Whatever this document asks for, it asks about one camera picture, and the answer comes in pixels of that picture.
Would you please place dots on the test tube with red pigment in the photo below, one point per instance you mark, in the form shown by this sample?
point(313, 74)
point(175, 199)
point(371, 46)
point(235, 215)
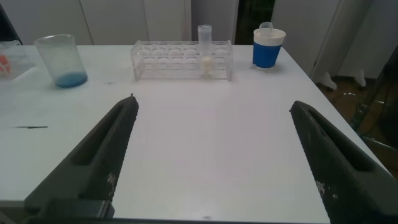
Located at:
point(3, 64)
point(266, 26)

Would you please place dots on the test tube with pale yellow pigment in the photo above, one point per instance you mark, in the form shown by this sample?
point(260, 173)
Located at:
point(205, 62)

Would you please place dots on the narrow white partition panel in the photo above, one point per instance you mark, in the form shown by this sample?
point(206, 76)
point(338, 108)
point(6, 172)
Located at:
point(214, 14)

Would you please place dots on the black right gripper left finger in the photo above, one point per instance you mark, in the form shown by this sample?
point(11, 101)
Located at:
point(99, 161)

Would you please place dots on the blue white paper cup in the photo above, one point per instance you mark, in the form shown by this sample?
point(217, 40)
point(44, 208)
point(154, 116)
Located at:
point(265, 54)

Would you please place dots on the white partition foot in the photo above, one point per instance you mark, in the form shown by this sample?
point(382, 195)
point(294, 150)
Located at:
point(327, 81)
point(354, 77)

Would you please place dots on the clear plastic beaker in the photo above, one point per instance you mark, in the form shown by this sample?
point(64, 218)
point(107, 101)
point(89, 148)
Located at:
point(63, 62)

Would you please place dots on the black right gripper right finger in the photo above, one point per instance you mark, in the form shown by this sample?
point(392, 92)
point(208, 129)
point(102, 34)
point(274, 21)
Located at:
point(342, 174)

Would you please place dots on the clear acrylic test tube rack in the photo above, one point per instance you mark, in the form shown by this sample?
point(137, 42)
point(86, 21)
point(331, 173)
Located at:
point(168, 62)
point(18, 62)

